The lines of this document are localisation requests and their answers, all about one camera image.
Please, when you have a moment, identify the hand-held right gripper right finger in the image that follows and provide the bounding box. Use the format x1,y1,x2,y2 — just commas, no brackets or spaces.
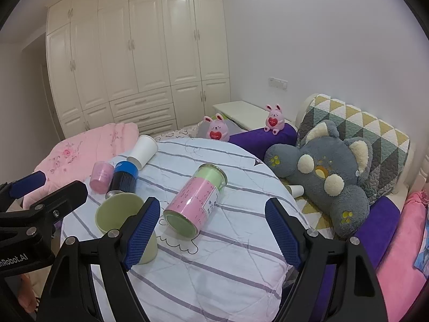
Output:
265,198,386,322

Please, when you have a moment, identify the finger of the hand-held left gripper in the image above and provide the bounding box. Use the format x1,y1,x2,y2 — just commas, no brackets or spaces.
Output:
0,170,47,213
0,180,88,243

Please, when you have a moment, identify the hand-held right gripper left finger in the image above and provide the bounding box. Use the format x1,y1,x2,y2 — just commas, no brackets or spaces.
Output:
35,197,161,322

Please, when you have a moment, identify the light green cup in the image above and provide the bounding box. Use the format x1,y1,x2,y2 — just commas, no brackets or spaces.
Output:
95,193,158,265

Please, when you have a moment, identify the pink and green glass cup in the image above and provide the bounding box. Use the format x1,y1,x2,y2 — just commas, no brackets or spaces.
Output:
163,163,228,239

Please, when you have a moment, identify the small pink cup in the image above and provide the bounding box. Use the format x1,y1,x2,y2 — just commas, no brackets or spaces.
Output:
89,161,115,194

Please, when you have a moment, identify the blue and black cup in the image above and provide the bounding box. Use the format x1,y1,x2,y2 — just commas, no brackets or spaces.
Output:
105,161,139,200

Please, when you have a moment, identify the yellow triangle pattern sheet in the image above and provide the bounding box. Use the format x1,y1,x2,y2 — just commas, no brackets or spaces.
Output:
282,178,336,239

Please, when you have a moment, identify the pink floral quilt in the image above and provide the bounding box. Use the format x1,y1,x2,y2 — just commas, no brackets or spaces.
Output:
22,122,139,208

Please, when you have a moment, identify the grey plush toy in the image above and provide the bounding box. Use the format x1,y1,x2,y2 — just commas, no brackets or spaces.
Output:
264,120,374,239

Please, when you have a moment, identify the purple blanket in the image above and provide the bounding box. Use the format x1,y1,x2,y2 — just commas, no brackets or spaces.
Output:
312,196,403,322

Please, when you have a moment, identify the purple bolster pillow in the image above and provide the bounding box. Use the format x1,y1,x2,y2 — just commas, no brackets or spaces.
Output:
229,123,299,155

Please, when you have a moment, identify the pink rabbit toy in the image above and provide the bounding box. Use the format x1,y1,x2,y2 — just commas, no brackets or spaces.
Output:
203,113,231,142
264,104,285,136

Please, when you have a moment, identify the pink pillow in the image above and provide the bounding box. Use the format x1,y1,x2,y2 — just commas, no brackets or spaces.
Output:
375,191,429,322

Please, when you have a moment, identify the white nightstand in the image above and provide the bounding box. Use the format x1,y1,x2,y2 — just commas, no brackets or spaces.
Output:
213,101,269,131

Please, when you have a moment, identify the triangle pattern quilted cover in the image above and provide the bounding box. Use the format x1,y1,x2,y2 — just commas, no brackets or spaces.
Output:
297,94,411,205

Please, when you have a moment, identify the blue printed cloth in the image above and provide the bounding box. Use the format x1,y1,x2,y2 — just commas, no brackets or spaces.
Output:
414,218,429,272

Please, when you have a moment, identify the cream wardrobe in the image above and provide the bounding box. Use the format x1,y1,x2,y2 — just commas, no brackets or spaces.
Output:
45,0,232,140

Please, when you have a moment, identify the white wall socket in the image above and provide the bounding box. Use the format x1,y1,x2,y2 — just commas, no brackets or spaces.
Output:
268,76,289,90

